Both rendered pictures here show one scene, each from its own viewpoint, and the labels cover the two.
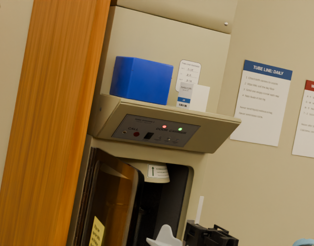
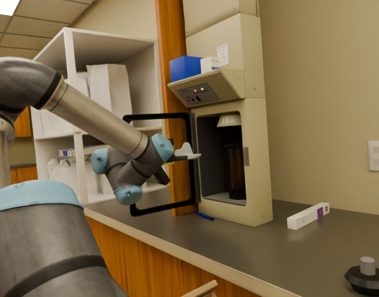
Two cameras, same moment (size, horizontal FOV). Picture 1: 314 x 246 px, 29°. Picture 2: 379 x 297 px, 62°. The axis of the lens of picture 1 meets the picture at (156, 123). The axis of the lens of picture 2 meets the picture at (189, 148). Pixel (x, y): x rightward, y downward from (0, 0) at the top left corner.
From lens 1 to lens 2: 1.69 m
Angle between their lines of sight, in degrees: 80
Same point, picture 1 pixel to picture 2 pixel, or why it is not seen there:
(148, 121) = (186, 90)
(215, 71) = (236, 42)
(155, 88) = (178, 72)
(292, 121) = not seen: outside the picture
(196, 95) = (203, 65)
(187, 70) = (221, 50)
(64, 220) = not seen: hidden behind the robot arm
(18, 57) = not seen: hidden behind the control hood
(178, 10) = (209, 20)
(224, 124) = (214, 75)
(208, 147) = (230, 94)
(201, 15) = (220, 14)
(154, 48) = (203, 48)
